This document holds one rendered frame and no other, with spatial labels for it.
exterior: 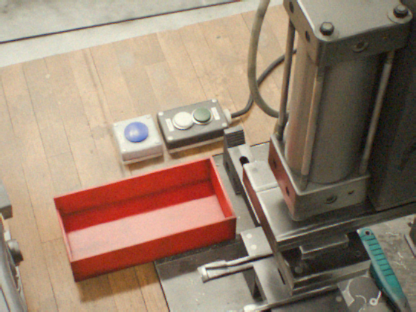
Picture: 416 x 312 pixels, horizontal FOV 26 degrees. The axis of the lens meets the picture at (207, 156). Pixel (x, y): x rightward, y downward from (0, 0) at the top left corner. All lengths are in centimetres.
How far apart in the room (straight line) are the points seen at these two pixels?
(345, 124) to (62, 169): 67
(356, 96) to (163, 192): 60
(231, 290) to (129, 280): 15
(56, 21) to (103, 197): 164
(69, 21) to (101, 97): 144
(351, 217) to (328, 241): 4
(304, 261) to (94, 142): 53
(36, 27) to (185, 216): 167
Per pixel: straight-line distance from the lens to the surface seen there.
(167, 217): 139
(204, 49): 162
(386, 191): 99
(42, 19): 300
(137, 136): 145
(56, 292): 135
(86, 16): 299
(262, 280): 125
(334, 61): 82
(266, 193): 108
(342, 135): 92
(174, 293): 133
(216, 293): 133
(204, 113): 147
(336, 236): 109
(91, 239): 138
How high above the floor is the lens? 207
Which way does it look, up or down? 53 degrees down
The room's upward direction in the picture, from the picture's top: straight up
